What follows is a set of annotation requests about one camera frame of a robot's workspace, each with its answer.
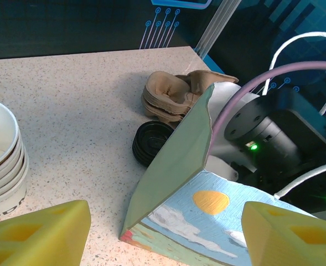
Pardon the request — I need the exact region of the white paper cup stack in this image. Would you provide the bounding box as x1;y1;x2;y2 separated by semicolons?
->
0;97;30;219

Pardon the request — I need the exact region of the black lid stack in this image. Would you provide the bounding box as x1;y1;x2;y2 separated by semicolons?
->
132;120;177;167

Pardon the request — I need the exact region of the aluminium frame post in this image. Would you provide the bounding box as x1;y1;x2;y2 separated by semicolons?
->
194;0;242;60

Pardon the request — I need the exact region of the pulp cup carrier stack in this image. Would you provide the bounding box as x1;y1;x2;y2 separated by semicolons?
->
142;69;240;131

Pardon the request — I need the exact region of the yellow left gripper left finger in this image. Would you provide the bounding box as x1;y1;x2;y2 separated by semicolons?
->
0;199;91;266

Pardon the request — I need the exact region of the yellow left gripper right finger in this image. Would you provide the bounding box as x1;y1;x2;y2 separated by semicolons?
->
241;201;326;266

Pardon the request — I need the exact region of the painted paper gift bag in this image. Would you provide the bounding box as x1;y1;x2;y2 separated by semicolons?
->
119;31;326;266

